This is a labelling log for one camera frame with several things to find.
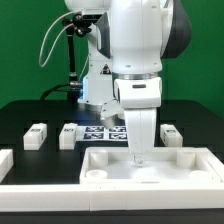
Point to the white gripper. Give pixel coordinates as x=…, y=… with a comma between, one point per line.
x=136, y=102

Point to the white desk tabletop panel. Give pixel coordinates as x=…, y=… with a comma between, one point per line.
x=115, y=165

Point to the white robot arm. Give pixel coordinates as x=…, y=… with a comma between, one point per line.
x=127, y=40

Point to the fiducial marker sheet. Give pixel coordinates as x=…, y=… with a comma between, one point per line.
x=100, y=133

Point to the white L-shaped obstacle fence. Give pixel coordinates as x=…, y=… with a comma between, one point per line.
x=98, y=197

